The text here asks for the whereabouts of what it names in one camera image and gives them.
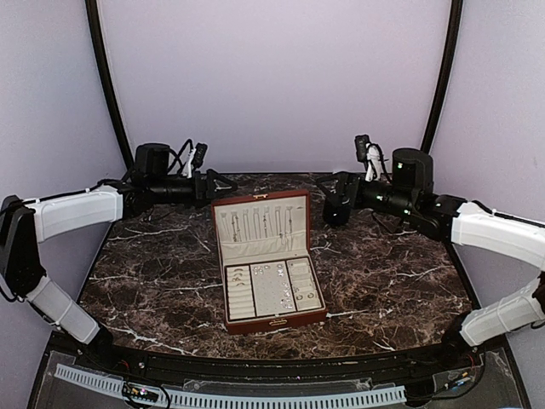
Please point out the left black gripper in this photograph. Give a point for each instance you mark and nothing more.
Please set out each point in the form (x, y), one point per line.
(211, 192)

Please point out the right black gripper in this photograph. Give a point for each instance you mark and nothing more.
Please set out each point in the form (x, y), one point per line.
(345, 178)

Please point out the red wooden jewelry box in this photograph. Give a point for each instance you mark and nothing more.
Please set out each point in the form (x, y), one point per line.
(262, 228)

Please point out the red jewelry tray insert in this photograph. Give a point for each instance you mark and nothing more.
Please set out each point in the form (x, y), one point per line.
(273, 289)

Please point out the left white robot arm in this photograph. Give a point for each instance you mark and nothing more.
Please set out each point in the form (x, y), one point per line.
(52, 231)

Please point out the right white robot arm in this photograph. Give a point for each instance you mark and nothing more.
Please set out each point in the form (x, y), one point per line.
(467, 225)

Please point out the dark green mug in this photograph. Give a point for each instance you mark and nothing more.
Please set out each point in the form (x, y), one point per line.
(336, 215)

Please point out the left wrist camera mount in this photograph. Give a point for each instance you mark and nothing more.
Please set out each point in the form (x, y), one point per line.
(156, 160)

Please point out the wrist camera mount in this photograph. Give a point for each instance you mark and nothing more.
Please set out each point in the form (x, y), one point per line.
(156, 160)
(411, 168)

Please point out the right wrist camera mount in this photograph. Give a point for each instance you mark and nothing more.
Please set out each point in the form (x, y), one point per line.
(411, 168)

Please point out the grey slotted cable duct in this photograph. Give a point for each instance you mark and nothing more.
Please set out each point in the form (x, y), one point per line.
(196, 394)

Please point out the right black frame post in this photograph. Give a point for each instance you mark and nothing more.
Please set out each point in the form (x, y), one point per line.
(438, 87)

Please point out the black frame post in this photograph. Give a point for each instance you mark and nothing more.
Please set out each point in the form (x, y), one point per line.
(107, 85)
(438, 87)

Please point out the left black frame post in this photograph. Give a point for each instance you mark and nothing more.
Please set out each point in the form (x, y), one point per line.
(107, 85)

